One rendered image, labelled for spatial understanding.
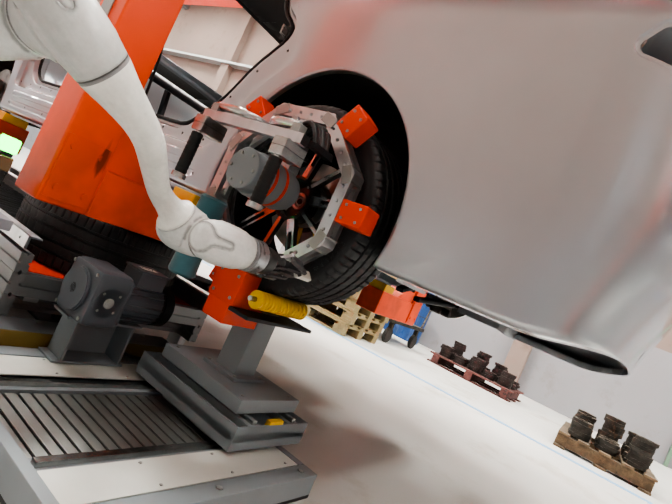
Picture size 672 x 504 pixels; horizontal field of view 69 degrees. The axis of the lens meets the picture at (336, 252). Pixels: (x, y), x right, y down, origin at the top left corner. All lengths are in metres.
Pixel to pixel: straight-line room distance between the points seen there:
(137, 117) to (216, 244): 0.32
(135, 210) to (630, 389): 8.36
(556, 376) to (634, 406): 1.16
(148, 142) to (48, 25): 0.25
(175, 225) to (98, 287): 0.44
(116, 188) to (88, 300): 0.39
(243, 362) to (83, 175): 0.77
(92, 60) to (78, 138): 0.76
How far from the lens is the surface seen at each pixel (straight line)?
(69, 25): 0.93
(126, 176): 1.79
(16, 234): 1.90
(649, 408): 9.26
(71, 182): 1.69
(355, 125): 1.47
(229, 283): 1.55
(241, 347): 1.69
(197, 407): 1.62
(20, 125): 3.69
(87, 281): 1.62
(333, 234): 1.42
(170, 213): 1.24
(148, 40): 1.76
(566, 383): 9.24
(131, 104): 0.98
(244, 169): 1.45
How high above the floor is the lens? 0.70
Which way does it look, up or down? 2 degrees up
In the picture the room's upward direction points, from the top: 24 degrees clockwise
